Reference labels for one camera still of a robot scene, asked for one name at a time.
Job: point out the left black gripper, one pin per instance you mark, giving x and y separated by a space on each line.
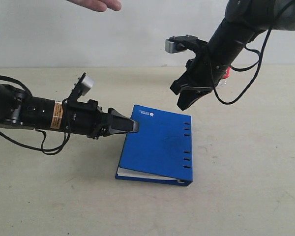
88 119

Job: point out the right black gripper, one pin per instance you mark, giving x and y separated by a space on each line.
202 74

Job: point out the clear water bottle red cap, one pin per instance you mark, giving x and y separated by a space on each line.
223 81

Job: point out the blue ring binder notebook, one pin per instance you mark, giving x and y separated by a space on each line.
161 151

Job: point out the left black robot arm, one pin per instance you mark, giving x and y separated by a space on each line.
19 109

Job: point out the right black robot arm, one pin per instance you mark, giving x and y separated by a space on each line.
243 21

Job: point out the person's bare hand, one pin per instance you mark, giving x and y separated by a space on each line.
98 5

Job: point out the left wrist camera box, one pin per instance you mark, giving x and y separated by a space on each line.
81 88

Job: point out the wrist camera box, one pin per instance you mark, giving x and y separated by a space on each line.
176 44
81 88

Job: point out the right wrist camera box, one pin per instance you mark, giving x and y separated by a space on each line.
176 44

